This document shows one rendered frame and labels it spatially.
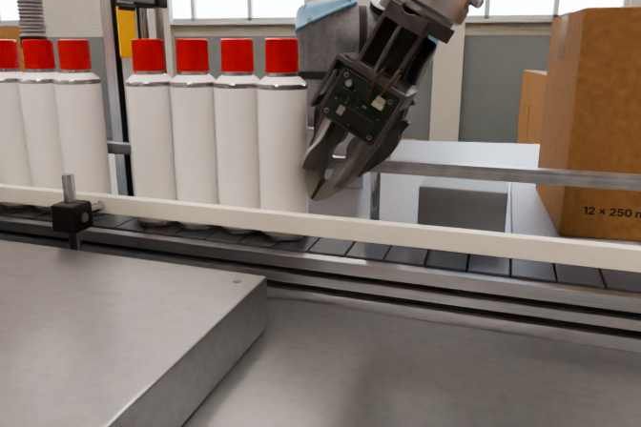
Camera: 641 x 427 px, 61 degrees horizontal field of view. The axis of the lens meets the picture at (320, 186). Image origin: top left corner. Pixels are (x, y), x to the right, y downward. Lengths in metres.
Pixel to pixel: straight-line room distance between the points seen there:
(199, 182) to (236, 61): 0.14
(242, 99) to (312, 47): 0.48
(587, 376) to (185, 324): 0.31
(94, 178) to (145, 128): 0.11
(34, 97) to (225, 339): 0.40
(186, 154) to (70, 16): 6.77
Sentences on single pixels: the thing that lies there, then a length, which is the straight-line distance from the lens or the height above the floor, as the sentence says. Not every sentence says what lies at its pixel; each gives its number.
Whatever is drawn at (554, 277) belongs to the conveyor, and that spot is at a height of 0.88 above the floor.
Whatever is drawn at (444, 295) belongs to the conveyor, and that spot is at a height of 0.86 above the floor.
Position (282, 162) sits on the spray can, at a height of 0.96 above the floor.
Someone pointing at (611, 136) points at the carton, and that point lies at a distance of 0.72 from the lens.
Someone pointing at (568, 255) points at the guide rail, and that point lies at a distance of 0.52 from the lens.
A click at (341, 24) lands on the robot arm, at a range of 1.03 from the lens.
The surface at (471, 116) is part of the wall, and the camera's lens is 6.12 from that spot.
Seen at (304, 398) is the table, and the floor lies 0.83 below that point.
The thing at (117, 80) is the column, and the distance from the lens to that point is 0.83.
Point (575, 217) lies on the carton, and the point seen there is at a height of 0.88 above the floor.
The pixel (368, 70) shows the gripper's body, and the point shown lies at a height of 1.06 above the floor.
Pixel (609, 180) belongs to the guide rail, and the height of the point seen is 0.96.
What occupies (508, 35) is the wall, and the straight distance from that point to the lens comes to 6.11.
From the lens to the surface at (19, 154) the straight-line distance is 0.76.
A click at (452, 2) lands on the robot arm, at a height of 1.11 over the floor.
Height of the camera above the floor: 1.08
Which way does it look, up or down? 14 degrees down
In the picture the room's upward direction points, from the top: straight up
